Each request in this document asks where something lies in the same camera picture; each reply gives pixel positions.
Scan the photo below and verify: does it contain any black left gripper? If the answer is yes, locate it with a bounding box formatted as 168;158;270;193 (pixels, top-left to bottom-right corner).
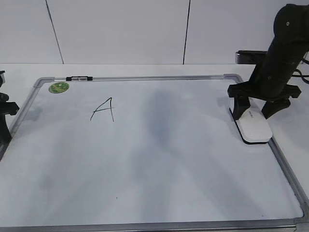
0;70;20;145

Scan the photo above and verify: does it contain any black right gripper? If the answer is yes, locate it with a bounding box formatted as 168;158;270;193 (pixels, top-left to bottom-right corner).
227;39;301;120

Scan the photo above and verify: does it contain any white board eraser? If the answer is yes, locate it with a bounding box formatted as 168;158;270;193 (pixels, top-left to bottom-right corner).
234;105;273;145

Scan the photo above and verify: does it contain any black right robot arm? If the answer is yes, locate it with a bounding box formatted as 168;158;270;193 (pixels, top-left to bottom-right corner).
227;4;309;120

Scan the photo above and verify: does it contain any round green magnet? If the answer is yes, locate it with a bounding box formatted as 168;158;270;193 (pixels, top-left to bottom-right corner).
48;82;70;94

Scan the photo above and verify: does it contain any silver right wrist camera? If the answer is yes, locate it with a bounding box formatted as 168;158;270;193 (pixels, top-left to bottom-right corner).
235;50;267;65

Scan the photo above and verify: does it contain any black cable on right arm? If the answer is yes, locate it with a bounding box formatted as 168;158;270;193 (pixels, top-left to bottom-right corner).
291;50;309;85

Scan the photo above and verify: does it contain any white board with grey frame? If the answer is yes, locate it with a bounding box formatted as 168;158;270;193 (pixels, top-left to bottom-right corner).
0;74;309;232

